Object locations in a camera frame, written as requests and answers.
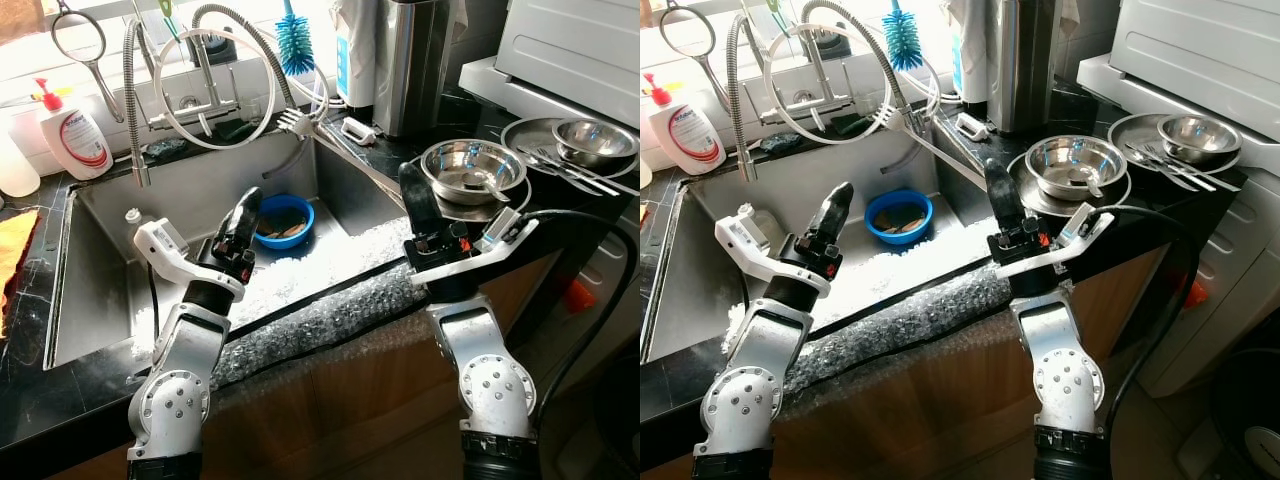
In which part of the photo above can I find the steel fork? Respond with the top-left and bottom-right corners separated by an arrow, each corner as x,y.
515,145 -> 606,198
872,102 -> 993,193
535,145 -> 641,196
277,108 -> 406,201
1125,142 -> 1216,193
1145,142 -> 1246,191

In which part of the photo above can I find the brown green sponge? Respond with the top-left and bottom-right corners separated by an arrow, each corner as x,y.
878,208 -> 923,236
262,212 -> 306,241

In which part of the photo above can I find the blue plastic bowl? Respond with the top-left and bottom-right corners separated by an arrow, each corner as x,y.
253,193 -> 316,251
865,188 -> 934,246

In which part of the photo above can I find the medium steel bowl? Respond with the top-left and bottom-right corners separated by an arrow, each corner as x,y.
420,139 -> 528,206
1025,135 -> 1128,201

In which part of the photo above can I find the steel spoon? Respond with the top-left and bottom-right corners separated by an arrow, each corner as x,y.
1065,165 -> 1106,198
470,170 -> 516,201

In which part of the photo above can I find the bubble wrap sheet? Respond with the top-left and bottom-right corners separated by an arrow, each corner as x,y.
800,262 -> 1011,396
210,262 -> 431,391

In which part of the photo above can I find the steel tap base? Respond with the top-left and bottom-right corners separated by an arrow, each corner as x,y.
150,30 -> 246,131
760,25 -> 851,126

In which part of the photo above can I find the steel sink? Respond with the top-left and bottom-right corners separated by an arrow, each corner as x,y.
645,125 -> 1006,363
45,130 -> 416,371

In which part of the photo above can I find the steel plate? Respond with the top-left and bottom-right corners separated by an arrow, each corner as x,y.
1108,112 -> 1246,176
500,117 -> 641,186

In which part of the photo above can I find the tall steel canister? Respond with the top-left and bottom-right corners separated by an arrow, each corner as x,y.
985,0 -> 1066,134
375,0 -> 471,138

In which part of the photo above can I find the white unit blue label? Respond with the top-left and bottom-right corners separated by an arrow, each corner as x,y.
945,0 -> 996,106
333,0 -> 383,109

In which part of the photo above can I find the white soap pump bottle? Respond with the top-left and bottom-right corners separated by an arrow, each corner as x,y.
645,72 -> 729,173
33,78 -> 114,181

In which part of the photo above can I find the blue bottle brush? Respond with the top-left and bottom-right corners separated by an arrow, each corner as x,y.
880,0 -> 923,73
275,0 -> 316,79

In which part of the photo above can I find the small steel bowl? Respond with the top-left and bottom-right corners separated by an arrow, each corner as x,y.
1157,114 -> 1243,166
552,119 -> 639,168

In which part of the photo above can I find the round steel strainer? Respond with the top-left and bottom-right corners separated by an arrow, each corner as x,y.
50,3 -> 128,123
658,0 -> 738,113

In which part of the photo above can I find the wooden sink cabinet front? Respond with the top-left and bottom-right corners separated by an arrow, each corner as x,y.
55,250 -> 561,480
660,270 -> 1166,480

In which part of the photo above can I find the white washing machine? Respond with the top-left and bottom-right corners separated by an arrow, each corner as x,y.
1135,170 -> 1280,480

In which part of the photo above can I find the white countertop appliance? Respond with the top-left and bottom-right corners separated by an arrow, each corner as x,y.
1078,0 -> 1280,176
460,0 -> 641,131

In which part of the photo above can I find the orange cloth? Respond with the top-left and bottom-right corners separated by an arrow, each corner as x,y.
0,210 -> 39,331

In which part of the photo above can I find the plain white plastic bottle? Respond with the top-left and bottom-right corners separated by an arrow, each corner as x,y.
0,125 -> 41,198

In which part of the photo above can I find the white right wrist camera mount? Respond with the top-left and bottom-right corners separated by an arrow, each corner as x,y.
408,212 -> 541,293
995,203 -> 1116,281

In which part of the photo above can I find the flexible steel faucet hose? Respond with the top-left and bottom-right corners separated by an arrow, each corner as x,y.
120,12 -> 166,189
800,0 -> 913,111
190,3 -> 301,113
725,10 -> 771,183

